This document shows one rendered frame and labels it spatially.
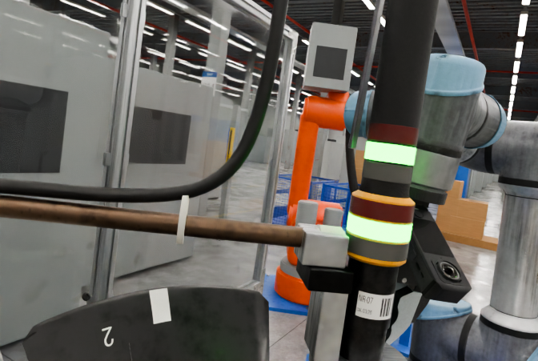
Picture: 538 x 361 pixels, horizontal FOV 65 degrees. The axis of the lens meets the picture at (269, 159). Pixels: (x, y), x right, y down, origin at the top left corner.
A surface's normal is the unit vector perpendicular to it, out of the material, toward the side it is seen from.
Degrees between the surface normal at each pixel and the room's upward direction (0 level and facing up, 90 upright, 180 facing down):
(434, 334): 89
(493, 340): 91
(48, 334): 55
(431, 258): 34
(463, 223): 90
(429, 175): 94
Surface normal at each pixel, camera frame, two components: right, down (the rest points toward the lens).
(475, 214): -0.47, -0.02
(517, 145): -0.67, -0.13
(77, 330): 0.31, -0.52
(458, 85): -0.10, 0.07
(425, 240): 0.34, -0.76
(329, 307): 0.13, 0.07
